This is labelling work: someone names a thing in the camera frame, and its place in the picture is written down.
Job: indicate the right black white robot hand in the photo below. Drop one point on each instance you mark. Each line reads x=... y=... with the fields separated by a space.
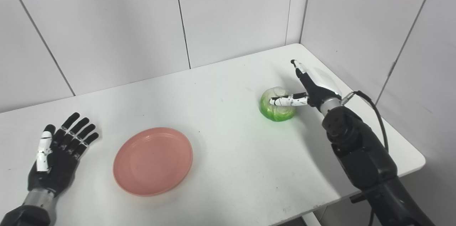
x=315 y=89

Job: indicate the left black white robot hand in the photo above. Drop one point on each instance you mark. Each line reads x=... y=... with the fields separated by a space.
x=57 y=169

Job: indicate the green white toy cabbage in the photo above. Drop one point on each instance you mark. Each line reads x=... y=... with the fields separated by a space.
x=279 y=114

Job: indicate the pink round plate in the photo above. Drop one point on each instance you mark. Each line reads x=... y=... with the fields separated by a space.
x=153 y=162

